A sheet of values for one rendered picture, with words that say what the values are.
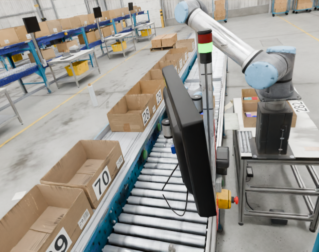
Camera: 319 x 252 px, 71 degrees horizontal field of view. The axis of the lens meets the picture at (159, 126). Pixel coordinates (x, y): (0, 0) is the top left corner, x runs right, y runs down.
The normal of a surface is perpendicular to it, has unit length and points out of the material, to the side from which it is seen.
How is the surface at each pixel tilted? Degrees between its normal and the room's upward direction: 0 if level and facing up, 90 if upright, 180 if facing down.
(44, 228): 1
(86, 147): 90
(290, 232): 0
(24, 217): 89
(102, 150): 89
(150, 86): 89
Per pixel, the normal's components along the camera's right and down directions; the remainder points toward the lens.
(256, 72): -0.65, 0.49
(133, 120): -0.24, 0.52
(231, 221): -0.15, -0.86
